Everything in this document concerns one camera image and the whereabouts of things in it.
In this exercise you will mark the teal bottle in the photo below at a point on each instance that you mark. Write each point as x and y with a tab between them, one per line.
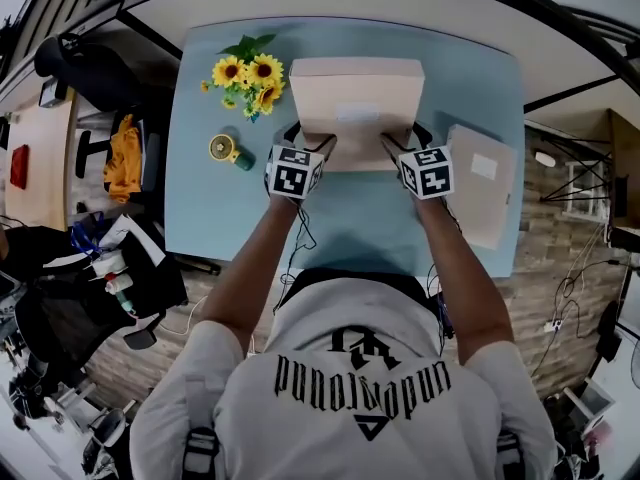
125	300

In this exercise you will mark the white oval device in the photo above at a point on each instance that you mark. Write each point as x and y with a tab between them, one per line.
544	159

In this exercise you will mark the brown desk black legs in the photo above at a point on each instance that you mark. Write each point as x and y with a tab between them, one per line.
625	168

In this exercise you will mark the yellow green handheld fan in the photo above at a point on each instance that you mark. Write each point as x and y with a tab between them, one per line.
222	148

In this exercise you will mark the orange cloth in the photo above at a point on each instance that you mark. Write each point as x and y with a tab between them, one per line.
125	163

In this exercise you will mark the person's right forearm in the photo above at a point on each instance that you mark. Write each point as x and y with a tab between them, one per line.
460	278

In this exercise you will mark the beige cardboard box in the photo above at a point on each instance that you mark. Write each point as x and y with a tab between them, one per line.
480	203
355	88

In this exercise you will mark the red t-shirt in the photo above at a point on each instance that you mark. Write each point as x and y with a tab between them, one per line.
19	167

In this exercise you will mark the yellow sunflower bouquet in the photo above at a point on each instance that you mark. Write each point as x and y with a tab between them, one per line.
262	70

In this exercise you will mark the white power strip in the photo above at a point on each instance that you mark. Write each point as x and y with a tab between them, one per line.
552	325

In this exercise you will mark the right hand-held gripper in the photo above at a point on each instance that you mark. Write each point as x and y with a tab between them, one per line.
427	173

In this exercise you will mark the dark flat tablet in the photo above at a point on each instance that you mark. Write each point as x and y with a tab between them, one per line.
52	93

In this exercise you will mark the person's left forearm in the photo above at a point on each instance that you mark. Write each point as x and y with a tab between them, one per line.
250	268

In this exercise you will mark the black mesh office chair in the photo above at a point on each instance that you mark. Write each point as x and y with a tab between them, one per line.
160	288

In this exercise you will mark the white paper sheets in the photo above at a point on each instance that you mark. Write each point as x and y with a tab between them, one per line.
132	238

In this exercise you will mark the light wood desk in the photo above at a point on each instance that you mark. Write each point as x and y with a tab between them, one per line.
45	183

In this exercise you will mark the white printed t-shirt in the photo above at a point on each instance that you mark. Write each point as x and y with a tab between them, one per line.
340	418

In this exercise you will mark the white metal rack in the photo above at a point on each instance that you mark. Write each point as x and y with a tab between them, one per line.
582	193

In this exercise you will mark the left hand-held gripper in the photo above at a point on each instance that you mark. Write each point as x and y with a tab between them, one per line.
292	175

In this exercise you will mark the white pouch red mark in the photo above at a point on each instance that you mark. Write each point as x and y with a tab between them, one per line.
112	266

